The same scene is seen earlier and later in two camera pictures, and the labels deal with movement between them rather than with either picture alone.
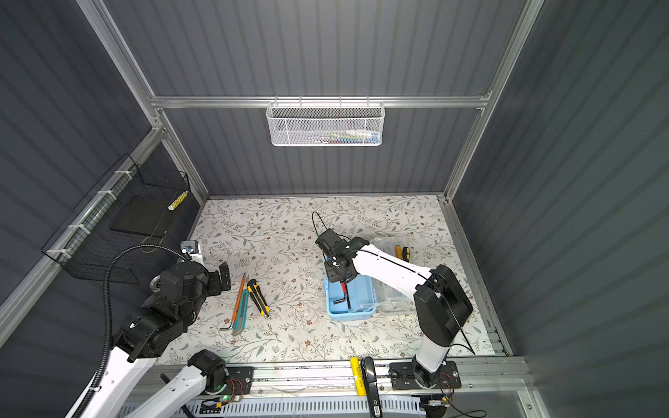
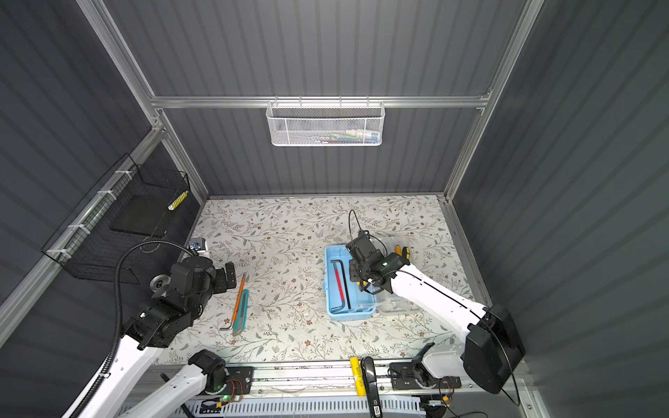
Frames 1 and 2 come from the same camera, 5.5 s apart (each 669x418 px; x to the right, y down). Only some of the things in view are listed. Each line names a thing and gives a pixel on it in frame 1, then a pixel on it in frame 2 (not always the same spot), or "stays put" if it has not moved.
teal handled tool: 239,324 stays put
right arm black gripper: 331,275 → 353,273
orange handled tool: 237,306 stays put
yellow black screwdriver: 402,252 stays put
